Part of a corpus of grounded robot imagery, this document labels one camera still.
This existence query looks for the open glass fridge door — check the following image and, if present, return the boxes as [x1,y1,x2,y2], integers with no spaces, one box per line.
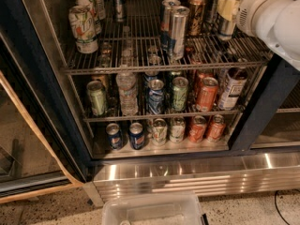
[0,37,82,203]

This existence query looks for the dark slim can rear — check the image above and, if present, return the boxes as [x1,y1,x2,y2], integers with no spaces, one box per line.
[205,0,218,23]

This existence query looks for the black cable on floor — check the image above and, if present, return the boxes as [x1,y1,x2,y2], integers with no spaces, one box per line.
[274,189,300,225]

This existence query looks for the white labelled coffee bottle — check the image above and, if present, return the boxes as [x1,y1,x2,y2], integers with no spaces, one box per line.
[217,67,248,111]

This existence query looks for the front white 7up can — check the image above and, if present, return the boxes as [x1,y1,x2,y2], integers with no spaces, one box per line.
[68,6,98,53]

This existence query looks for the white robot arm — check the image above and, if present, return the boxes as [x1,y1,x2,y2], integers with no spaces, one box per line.
[217,0,300,70]

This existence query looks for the orange soda can middle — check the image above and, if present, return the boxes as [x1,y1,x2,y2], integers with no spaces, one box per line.
[196,77,218,113]

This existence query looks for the blue silver redbull can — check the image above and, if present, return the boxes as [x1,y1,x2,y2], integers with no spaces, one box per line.
[217,0,242,41]

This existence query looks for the right white can bottom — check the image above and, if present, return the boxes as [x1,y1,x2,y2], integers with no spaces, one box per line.
[170,117,186,143]

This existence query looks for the tall silver slim can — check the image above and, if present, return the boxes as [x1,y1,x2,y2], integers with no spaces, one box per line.
[112,0,127,23]

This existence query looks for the rear white 7up can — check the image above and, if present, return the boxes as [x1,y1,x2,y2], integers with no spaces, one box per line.
[85,0,107,21]

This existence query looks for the top wire shelf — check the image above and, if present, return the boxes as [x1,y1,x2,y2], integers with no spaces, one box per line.
[65,0,273,75]

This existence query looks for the wire shelf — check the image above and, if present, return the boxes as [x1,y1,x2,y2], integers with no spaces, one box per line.
[82,101,247,124]
[65,0,273,75]

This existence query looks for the steel fridge base grille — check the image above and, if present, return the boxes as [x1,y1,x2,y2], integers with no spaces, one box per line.
[83,152,300,207]

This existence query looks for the middle white 7up can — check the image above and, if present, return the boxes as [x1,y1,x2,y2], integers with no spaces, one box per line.
[76,0,102,35]

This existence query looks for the front silver redbull can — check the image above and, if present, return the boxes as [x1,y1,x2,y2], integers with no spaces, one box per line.
[167,6,189,60]

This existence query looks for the blue pepsi can middle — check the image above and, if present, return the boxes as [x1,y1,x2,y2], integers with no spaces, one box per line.
[148,79,165,114]

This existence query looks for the left pepsi can bottom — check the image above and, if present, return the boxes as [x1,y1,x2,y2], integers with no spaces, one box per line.
[106,123,123,150]

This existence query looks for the clear plastic bin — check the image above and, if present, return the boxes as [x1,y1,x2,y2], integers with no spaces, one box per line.
[102,191,209,225]

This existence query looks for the right orange can bottom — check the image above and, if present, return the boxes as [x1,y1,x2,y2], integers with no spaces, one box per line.
[206,114,226,143]

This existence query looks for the right pepsi can bottom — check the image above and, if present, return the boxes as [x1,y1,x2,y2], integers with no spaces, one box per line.
[129,122,144,150]

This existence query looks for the green mountain dew can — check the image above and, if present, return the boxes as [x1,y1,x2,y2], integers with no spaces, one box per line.
[172,77,188,112]

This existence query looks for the left orange can bottom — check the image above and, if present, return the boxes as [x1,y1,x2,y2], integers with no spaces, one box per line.
[187,115,207,143]

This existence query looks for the left white can bottom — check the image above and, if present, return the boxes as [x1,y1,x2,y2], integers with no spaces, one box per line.
[152,118,168,146]

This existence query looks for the middle wire shelf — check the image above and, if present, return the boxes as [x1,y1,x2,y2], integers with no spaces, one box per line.
[82,101,247,124]

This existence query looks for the gold monster can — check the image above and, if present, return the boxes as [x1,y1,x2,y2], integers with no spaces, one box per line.
[187,0,206,36]

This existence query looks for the green can middle shelf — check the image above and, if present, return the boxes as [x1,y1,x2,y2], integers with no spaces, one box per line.
[86,81,106,116]

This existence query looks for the white 7up can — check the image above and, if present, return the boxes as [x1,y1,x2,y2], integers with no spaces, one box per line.
[76,0,102,35]
[85,0,107,21]
[68,6,98,53]

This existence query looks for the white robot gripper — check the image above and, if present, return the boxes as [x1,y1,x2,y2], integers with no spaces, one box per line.
[217,0,290,37]

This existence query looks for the clear water bottle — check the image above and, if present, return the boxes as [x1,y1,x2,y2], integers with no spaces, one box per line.
[116,71,138,116]

